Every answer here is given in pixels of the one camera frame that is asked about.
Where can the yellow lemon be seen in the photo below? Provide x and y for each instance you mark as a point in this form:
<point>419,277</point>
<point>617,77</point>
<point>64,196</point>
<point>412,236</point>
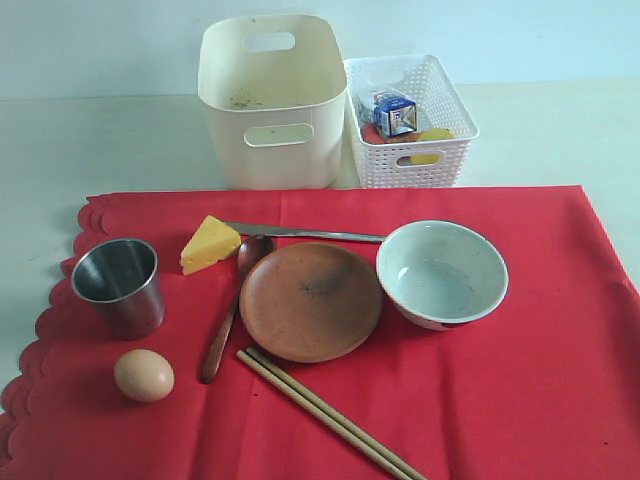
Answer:
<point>432,134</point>

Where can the red sausage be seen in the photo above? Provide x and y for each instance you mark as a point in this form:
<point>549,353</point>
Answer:
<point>371,135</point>

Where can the brown egg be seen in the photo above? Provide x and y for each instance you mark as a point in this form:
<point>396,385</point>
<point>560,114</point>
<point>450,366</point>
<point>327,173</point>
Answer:
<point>144,375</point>

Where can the orange fried nugget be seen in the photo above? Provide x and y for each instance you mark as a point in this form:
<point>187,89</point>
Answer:
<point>405,138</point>

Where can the white woven plastic basket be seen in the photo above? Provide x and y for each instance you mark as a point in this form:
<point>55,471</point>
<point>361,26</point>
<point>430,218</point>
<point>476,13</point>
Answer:
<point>422,78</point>

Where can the silver table knife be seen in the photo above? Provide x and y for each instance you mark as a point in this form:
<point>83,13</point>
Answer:
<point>278,231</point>

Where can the white ceramic bowl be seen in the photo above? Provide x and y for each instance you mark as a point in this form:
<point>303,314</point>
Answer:
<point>441,275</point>

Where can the upper wooden chopstick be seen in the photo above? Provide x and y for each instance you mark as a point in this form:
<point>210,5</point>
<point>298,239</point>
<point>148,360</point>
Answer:
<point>286,371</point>

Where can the dark wooden spoon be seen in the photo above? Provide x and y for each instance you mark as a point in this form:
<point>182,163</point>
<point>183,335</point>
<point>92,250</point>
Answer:
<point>251,251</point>

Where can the lower wooden chopstick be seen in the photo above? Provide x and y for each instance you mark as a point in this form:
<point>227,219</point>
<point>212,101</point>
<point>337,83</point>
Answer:
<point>345,434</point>

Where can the red scalloped table cloth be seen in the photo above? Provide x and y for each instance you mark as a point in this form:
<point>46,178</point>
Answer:
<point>546,387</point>

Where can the brown wooden plate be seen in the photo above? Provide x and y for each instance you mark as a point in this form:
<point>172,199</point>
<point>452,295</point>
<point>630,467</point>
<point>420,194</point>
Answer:
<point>311,302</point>

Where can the cream plastic tub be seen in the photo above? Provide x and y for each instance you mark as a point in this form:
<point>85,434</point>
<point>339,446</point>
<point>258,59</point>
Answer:
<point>274,89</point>

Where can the blue white milk carton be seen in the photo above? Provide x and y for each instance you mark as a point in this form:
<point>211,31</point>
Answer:
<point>388,110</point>

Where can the wooden chopstick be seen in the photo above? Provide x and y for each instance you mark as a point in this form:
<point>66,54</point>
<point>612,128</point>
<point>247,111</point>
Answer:
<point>345,434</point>
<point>286,371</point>

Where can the stainless steel cup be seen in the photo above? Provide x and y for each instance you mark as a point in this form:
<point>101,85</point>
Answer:
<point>119,278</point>

